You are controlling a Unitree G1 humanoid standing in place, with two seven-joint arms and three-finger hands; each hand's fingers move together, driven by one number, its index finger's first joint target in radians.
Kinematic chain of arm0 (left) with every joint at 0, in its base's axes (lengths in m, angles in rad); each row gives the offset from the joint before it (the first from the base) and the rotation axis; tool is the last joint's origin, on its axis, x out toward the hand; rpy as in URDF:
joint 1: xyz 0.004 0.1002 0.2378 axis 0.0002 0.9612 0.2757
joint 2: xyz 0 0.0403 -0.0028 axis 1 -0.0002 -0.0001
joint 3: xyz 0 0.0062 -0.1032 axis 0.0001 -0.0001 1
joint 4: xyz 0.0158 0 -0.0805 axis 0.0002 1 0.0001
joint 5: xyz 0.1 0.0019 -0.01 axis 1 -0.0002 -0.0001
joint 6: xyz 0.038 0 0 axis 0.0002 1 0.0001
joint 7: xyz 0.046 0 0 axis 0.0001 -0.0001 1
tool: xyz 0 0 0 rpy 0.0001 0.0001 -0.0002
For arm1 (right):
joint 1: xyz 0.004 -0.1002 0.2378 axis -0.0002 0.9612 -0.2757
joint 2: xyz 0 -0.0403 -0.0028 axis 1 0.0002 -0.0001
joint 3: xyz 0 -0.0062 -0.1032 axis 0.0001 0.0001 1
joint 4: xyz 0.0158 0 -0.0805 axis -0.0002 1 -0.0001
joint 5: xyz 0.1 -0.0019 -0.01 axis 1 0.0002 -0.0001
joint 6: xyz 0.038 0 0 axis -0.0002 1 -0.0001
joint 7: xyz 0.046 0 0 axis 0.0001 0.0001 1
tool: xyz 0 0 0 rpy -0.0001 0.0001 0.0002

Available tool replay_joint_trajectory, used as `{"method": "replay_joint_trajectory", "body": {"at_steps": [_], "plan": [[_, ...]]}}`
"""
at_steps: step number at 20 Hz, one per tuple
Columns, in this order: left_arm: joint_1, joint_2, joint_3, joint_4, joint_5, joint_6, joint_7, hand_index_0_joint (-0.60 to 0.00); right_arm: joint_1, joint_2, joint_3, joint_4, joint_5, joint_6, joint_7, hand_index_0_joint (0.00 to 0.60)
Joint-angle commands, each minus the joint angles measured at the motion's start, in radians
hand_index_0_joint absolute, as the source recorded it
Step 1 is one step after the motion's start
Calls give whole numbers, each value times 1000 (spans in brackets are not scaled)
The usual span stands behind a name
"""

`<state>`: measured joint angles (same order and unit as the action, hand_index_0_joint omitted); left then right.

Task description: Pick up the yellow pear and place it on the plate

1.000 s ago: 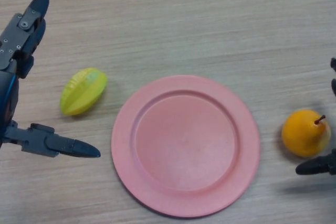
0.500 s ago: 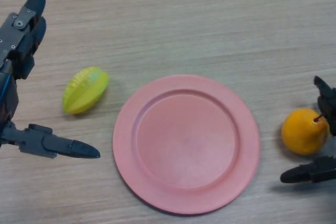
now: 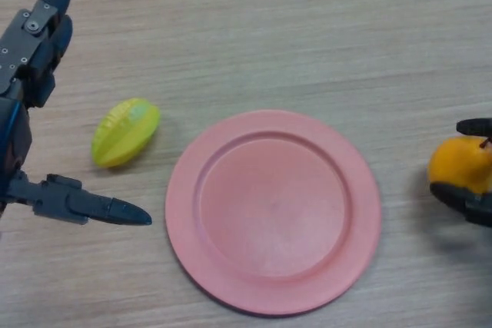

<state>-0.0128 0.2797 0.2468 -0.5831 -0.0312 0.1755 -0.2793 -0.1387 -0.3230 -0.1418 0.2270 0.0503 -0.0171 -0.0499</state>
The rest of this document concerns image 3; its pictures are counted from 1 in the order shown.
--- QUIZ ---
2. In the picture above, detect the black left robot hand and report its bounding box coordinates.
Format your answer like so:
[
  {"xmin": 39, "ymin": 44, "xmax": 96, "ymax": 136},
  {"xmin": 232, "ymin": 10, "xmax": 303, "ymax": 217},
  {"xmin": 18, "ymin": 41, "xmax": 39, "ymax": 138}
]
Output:
[{"xmin": 0, "ymin": 0, "xmax": 153, "ymax": 227}]

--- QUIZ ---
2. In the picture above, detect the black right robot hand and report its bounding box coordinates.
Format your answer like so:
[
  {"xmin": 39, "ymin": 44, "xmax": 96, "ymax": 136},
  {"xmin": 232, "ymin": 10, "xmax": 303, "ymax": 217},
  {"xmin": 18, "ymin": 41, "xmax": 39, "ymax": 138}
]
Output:
[{"xmin": 429, "ymin": 116, "xmax": 492, "ymax": 227}]

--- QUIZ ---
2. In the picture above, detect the yellow orange pear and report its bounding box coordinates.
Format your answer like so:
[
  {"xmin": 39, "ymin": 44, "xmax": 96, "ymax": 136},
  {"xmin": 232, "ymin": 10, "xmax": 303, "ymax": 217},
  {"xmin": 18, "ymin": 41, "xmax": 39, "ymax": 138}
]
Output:
[{"xmin": 427, "ymin": 134, "xmax": 492, "ymax": 195}]

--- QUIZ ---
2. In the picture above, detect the pink round plate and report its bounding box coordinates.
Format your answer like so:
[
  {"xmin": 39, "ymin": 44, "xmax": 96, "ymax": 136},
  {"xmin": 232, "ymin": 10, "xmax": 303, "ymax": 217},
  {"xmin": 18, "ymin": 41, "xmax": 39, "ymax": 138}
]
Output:
[{"xmin": 165, "ymin": 109, "xmax": 383, "ymax": 316}]

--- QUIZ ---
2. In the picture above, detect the yellow green starfruit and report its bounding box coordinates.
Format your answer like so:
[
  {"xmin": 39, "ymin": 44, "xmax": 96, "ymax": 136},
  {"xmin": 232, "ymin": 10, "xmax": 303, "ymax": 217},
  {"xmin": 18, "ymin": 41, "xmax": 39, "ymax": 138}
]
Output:
[{"xmin": 90, "ymin": 98, "xmax": 161, "ymax": 169}]

